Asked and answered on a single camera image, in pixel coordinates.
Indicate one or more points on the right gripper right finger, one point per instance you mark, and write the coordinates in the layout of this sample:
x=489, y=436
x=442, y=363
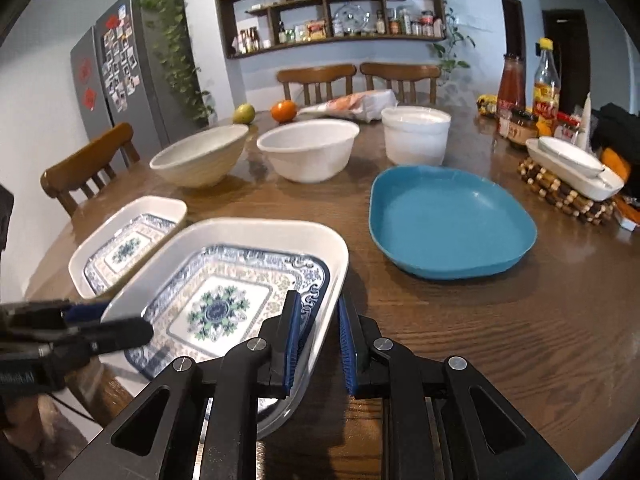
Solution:
x=440, y=417

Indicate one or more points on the blue plate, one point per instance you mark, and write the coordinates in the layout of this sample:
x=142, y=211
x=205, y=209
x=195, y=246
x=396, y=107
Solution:
x=445, y=224

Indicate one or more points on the yellow snack packet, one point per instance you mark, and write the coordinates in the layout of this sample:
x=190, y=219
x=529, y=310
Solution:
x=486, y=105

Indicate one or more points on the dark sauce jar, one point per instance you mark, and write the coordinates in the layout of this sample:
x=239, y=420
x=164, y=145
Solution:
x=523, y=126

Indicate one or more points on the white oval dish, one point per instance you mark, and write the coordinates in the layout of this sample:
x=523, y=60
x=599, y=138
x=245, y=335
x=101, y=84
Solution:
x=576, y=167

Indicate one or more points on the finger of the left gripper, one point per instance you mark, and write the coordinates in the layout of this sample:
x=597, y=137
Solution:
x=105, y=334
x=51, y=312

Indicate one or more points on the orange fruit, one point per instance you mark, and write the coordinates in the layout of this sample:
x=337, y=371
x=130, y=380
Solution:
x=284, y=111

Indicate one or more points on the right wooden chair back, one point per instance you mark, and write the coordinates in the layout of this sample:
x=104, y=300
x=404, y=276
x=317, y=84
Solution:
x=404, y=77

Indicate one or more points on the green pear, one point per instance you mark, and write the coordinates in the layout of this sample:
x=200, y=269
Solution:
x=244, y=114

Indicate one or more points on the wooden bead trivet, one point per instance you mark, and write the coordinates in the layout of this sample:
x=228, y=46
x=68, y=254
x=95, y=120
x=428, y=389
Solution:
x=562, y=196

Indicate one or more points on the medium white bowl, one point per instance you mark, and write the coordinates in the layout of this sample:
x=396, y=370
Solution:
x=311, y=151

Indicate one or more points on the left wooden chair back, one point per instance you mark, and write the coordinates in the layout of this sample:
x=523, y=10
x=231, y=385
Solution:
x=317, y=82

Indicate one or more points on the grey refrigerator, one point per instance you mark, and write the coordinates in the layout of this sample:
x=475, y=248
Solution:
x=118, y=79

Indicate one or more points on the patterned square plate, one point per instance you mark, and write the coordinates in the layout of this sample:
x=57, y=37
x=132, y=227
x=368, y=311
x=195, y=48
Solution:
x=114, y=252
x=213, y=285

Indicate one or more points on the small white deep bowl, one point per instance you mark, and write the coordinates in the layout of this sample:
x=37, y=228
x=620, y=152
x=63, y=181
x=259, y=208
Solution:
x=415, y=135

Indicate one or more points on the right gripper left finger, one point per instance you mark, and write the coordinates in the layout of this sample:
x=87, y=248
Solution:
x=199, y=420

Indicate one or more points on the large beige bowl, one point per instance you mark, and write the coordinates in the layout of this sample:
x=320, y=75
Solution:
x=203, y=159

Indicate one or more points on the yellow cap oil bottle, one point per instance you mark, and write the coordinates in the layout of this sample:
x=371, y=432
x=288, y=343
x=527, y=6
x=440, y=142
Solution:
x=547, y=84

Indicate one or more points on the hanging green vine plant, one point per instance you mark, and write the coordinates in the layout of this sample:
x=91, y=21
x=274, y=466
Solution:
x=173, y=51

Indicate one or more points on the red sauce bottle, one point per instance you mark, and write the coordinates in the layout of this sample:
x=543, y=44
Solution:
x=512, y=86

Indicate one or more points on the white snack bag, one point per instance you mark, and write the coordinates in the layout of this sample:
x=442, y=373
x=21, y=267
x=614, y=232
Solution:
x=363, y=106

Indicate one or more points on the red label jar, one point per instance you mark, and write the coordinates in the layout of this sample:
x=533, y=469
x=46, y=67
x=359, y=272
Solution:
x=568, y=128

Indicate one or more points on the side wooden chair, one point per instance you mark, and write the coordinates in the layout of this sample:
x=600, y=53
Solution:
x=86, y=165

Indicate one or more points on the wooden wall shelf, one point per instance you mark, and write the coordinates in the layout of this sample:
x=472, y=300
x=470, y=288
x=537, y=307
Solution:
x=252, y=27

